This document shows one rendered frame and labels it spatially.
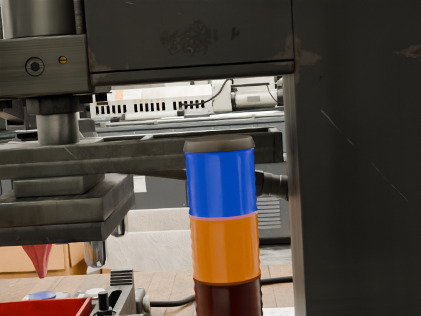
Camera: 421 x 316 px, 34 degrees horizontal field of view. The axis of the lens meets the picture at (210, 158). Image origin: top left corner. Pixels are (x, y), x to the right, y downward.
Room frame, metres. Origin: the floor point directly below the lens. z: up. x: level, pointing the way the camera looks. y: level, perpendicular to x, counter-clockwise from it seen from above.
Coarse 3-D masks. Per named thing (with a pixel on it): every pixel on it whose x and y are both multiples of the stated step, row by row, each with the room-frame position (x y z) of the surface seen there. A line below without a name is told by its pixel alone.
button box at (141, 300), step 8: (264, 280) 1.10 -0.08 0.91; (272, 280) 1.10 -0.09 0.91; (280, 280) 1.10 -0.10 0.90; (288, 280) 1.10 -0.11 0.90; (136, 288) 1.02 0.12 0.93; (144, 288) 1.02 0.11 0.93; (80, 296) 0.99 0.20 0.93; (136, 296) 0.98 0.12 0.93; (144, 296) 1.01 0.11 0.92; (192, 296) 1.03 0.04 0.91; (136, 304) 0.96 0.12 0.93; (144, 304) 0.98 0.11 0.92; (152, 304) 0.99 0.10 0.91; (160, 304) 0.99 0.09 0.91; (168, 304) 0.99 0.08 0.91; (176, 304) 0.99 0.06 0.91; (184, 304) 1.01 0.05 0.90
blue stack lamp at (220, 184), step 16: (192, 160) 0.36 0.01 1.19; (208, 160) 0.36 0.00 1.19; (224, 160) 0.36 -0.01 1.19; (240, 160) 0.36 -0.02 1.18; (192, 176) 0.36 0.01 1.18; (208, 176) 0.36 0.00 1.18; (224, 176) 0.36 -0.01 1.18; (240, 176) 0.36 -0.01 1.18; (192, 192) 0.37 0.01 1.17; (208, 192) 0.36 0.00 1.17; (224, 192) 0.36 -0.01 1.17; (240, 192) 0.36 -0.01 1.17; (192, 208) 0.37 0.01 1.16; (208, 208) 0.36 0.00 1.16; (224, 208) 0.36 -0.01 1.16; (240, 208) 0.36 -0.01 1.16; (256, 208) 0.37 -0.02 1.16
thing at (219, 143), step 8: (208, 136) 0.37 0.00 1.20; (216, 136) 0.37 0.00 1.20; (224, 136) 0.37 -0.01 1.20; (232, 136) 0.37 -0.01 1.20; (240, 136) 0.37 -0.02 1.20; (248, 136) 0.37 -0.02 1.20; (184, 144) 0.37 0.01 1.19; (192, 144) 0.36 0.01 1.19; (200, 144) 0.36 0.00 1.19; (208, 144) 0.36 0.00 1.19; (216, 144) 0.36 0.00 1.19; (224, 144) 0.36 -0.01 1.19; (232, 144) 0.36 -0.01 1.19; (240, 144) 0.36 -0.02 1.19; (248, 144) 0.36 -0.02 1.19; (192, 152) 0.36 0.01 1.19; (200, 152) 0.36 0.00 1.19; (208, 152) 0.36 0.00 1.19
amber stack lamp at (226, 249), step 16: (192, 224) 0.37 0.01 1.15; (208, 224) 0.36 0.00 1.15; (224, 224) 0.36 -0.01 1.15; (240, 224) 0.36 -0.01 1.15; (256, 224) 0.37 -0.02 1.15; (192, 240) 0.37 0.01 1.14; (208, 240) 0.36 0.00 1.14; (224, 240) 0.36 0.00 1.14; (240, 240) 0.36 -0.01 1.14; (256, 240) 0.37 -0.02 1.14; (192, 256) 0.37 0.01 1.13; (208, 256) 0.36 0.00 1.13; (224, 256) 0.36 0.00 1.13; (240, 256) 0.36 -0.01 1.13; (256, 256) 0.37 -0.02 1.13; (208, 272) 0.36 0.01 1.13; (224, 272) 0.36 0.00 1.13; (240, 272) 0.36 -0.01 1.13; (256, 272) 0.37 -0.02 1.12
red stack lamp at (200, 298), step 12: (204, 288) 0.36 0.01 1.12; (216, 288) 0.36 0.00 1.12; (228, 288) 0.36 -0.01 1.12; (240, 288) 0.36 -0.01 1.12; (252, 288) 0.36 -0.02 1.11; (204, 300) 0.36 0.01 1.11; (216, 300) 0.36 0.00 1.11; (228, 300) 0.36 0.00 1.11; (240, 300) 0.36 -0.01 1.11; (252, 300) 0.36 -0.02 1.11; (204, 312) 0.36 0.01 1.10; (216, 312) 0.36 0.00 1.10; (228, 312) 0.36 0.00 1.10; (240, 312) 0.36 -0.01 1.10; (252, 312) 0.36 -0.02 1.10
